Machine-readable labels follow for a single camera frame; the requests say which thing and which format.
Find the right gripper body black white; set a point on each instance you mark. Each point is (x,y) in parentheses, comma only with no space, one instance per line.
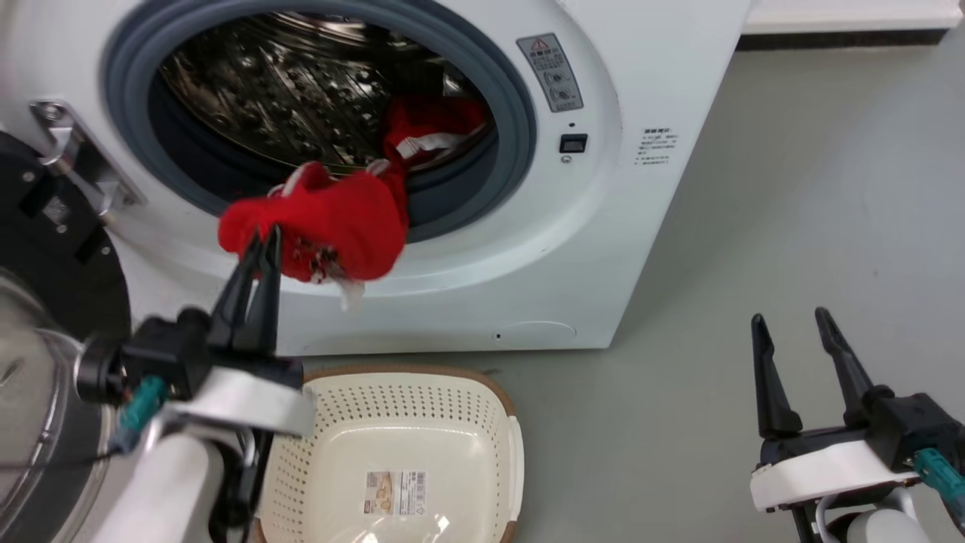
(844,460)

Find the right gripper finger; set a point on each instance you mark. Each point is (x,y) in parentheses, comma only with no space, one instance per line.
(848,369)
(773,400)

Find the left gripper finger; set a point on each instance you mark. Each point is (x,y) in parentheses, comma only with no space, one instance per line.
(235,302)
(266,309)

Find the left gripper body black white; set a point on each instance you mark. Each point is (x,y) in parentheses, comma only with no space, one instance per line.
(226,381)

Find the red garment with white trim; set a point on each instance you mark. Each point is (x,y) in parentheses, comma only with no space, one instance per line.
(347,219)

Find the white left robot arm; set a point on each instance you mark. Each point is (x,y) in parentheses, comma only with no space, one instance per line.
(162,490)

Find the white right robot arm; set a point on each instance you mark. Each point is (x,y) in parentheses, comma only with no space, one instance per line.
(882,528)

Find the cream perforated laundry basket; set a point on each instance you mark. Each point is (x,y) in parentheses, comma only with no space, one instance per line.
(392,422)

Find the paper label in basket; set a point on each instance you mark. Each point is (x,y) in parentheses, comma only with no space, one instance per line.
(396,492)

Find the white front-load washing machine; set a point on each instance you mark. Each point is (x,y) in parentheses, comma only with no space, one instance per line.
(648,68)

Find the teal connector on left gripper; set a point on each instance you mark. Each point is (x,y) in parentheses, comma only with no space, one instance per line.
(142,411)

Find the teal connector on gripper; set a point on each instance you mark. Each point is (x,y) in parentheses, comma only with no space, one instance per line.
(942,471)
(142,411)

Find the teal connector on right gripper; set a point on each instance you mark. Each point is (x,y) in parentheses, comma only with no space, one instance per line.
(942,471)

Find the black round washer door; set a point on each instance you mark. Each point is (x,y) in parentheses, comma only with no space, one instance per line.
(68,286)

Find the stainless steel washer drum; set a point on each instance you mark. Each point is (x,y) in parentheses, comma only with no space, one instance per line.
(286,98)

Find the chrome door hinge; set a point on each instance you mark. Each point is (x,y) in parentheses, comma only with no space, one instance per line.
(71,154)

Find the round drain filter cover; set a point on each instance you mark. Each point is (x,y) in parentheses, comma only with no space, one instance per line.
(539,332)

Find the small printed text label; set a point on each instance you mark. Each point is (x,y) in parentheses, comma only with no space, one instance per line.
(657,146)

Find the grey rubber door gasket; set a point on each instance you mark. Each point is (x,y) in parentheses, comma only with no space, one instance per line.
(520,128)

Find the black door latch socket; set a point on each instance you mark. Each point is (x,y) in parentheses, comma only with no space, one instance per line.
(573,142)

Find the grey warning sticker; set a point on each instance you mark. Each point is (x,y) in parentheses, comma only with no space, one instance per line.
(550,72)

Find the white wall baseboard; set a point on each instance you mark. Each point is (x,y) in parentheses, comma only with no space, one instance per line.
(844,15)

